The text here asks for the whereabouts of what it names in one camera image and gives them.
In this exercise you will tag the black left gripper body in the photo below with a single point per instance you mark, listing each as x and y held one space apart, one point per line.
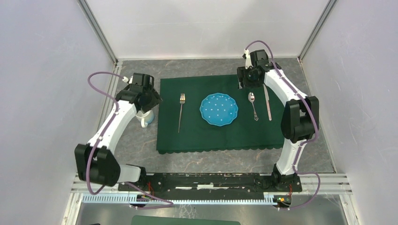
153 99

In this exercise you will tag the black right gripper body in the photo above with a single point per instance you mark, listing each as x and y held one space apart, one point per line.
250 81

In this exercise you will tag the white blue mug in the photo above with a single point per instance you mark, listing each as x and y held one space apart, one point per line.
145 118

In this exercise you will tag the silver spoon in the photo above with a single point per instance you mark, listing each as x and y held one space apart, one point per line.
251 98

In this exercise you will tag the black handled knife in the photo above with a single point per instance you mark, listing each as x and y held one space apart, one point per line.
267 102

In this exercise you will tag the silver fork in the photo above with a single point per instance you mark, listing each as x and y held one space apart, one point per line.
182 101

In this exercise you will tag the blue polka dot plate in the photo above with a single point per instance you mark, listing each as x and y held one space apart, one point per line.
218 109

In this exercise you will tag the dark green cloth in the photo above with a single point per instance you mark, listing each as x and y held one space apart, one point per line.
196 135

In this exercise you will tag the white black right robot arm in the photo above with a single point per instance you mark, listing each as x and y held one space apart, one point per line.
300 116

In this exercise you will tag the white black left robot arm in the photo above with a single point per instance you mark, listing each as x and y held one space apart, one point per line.
95 160

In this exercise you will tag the green mat at bottom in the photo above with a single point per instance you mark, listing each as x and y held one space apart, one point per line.
147 220

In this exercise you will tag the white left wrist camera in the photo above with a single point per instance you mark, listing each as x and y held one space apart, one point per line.
127 79

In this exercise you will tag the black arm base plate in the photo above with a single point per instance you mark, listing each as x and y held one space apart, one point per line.
216 186

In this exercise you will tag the blue slotted cable duct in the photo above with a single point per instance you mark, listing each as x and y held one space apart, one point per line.
134 199

